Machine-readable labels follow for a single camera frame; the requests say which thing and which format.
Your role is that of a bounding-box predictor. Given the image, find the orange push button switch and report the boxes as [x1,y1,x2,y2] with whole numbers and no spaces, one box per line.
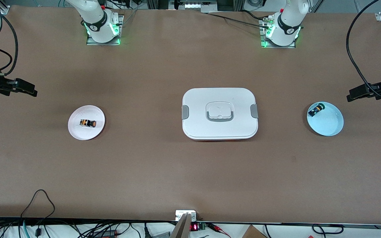
[79,118,99,129]

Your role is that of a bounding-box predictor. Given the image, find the light blue round plate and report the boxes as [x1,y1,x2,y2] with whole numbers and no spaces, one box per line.
[307,101,344,137]

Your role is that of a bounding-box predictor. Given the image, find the pink round plate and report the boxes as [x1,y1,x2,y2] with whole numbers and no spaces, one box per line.
[68,105,106,140]

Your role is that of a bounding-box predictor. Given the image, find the brown cardboard piece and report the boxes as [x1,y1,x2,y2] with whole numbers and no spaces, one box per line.
[242,225,268,238]

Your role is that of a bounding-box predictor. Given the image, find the white power strip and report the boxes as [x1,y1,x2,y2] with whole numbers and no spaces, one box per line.
[184,2,218,11]

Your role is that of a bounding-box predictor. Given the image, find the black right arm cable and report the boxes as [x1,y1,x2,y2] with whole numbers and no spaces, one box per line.
[0,13,19,77]

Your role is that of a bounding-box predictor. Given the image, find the green push button switch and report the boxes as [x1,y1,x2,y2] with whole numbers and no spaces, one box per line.
[311,103,325,117]

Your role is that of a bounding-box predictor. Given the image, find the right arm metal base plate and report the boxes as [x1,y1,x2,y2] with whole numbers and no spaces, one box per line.
[86,15,124,46]

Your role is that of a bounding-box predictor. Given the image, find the black looped cable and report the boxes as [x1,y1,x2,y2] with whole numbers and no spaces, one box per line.
[20,189,56,232]

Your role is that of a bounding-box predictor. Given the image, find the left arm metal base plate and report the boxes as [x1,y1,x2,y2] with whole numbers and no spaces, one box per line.
[260,18,296,49]

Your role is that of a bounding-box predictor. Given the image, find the black coiled cable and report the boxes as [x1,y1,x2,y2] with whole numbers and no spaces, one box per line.
[311,224,345,235]

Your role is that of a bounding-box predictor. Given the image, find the black cable to base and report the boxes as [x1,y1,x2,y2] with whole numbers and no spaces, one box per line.
[207,10,271,29]

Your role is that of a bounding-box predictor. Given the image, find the white mount bracket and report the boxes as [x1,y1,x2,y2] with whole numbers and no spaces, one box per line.
[175,210,197,222]

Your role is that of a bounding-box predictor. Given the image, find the red clip wires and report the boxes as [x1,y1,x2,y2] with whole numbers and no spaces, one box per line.
[207,223,231,238]

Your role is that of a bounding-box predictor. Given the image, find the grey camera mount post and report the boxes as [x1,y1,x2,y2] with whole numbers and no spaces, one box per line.
[171,213,192,238]

